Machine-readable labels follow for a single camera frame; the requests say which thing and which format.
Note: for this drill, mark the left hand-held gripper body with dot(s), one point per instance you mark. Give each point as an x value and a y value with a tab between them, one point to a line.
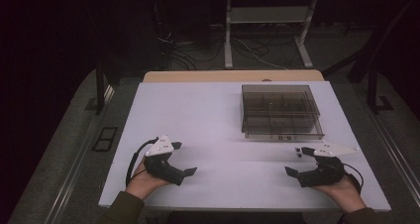
160	168

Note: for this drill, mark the black rectangular floor frame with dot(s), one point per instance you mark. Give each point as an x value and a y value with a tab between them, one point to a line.
105	138

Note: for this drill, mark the black stand leg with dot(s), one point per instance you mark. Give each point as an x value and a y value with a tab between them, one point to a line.
100	91
373	85

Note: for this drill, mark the clear smoky drawer box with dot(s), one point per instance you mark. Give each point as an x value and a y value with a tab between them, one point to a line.
280	113

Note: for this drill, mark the grey metal stand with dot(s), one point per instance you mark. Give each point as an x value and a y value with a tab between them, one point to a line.
269	15

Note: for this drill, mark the metal floor rail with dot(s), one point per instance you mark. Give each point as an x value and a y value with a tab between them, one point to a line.
77	158
398	154

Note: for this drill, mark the person's right hand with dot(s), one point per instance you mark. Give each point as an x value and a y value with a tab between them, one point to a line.
341	192

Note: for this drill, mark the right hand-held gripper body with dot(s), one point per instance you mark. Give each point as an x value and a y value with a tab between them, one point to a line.
325	171

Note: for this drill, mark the person's left hand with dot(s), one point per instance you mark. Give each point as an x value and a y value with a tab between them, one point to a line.
145	183

